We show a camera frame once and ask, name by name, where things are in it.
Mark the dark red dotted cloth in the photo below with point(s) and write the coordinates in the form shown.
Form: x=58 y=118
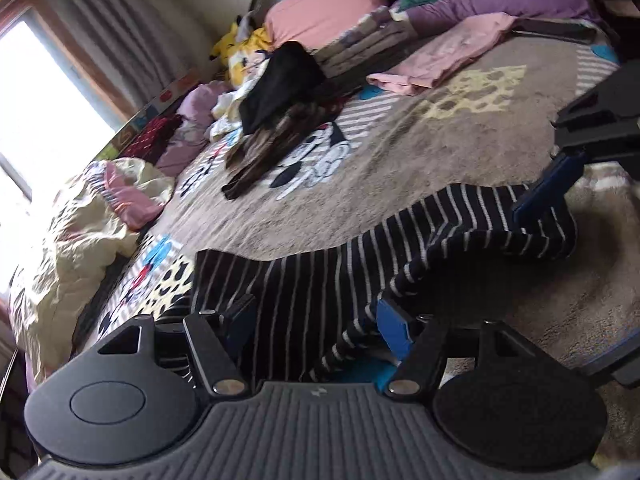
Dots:
x=154 y=139

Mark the yellow pikachu plush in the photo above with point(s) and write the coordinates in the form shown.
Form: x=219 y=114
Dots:
x=235 y=49

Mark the lilac pillow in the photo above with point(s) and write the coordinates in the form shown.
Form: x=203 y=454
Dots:
x=190 y=138

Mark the black white striped shirt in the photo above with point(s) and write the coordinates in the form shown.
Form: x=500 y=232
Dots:
x=316 y=311

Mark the pink pillow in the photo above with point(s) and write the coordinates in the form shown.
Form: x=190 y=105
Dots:
x=315 y=23

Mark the black folded garment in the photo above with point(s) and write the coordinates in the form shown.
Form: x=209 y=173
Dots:
x=292 y=75

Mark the pink sweatshirt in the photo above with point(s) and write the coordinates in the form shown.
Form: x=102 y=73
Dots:
x=430 y=65

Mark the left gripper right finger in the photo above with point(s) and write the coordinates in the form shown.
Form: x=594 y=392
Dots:
x=418 y=344

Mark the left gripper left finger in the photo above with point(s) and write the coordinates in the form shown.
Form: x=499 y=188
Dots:
x=216 y=341

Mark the floral folded bedding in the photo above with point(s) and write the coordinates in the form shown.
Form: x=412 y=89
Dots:
x=374 y=33

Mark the purple garment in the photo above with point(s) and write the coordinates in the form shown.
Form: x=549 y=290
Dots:
x=434 y=18

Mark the cream pink crumpled duvet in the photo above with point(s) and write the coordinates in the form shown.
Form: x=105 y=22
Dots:
x=94 y=218

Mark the white crumpled clothes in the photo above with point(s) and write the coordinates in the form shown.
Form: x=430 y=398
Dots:
x=226 y=112

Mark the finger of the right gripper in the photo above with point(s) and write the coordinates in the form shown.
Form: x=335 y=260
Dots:
x=549 y=189

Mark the grey curtain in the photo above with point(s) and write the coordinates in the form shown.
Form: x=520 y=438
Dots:
x=140 y=46

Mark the brown plaid folded garment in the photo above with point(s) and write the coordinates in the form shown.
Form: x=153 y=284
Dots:
x=255 y=154

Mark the mickey mouse brown blanket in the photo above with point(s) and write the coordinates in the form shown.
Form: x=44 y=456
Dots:
x=490 y=125

